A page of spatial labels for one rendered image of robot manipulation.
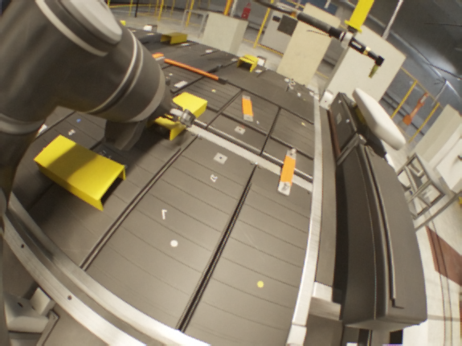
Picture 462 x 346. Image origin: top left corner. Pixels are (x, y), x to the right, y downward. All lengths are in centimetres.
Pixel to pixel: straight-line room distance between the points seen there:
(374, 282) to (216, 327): 23
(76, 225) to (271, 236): 30
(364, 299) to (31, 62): 44
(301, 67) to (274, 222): 453
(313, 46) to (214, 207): 454
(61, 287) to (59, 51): 27
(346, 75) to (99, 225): 475
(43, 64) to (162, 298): 26
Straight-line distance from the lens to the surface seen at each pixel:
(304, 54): 474
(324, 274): 39
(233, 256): 29
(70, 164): 35
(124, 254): 28
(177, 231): 29
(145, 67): 24
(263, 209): 35
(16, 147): 23
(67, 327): 44
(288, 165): 47
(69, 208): 34
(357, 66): 479
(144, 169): 35
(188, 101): 51
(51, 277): 33
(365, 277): 35
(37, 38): 16
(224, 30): 483
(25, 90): 18
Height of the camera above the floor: 127
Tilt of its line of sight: 45 degrees down
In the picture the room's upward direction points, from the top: 24 degrees clockwise
